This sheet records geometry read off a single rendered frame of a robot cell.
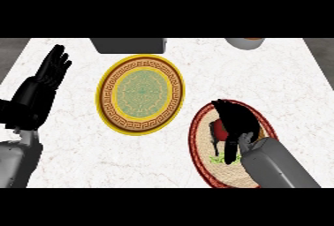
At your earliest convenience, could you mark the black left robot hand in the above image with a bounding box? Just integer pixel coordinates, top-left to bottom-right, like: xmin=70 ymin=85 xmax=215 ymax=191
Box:
xmin=0 ymin=43 xmax=72 ymax=132

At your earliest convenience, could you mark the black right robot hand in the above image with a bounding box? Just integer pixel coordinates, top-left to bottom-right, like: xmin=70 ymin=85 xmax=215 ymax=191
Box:
xmin=209 ymin=99 xmax=261 ymax=166

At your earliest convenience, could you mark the yellow patterned plate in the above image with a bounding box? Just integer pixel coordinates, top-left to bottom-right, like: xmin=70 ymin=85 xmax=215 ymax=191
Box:
xmin=94 ymin=54 xmax=186 ymax=137

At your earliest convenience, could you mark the red tomato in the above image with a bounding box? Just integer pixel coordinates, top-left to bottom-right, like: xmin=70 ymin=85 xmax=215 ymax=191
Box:
xmin=208 ymin=118 xmax=242 ymax=166

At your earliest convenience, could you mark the grey round pot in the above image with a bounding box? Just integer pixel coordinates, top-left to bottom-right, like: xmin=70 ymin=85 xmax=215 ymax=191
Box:
xmin=223 ymin=37 xmax=266 ymax=51

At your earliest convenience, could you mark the dark grey box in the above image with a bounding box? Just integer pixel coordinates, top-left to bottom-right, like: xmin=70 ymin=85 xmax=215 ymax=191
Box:
xmin=88 ymin=37 xmax=168 ymax=55

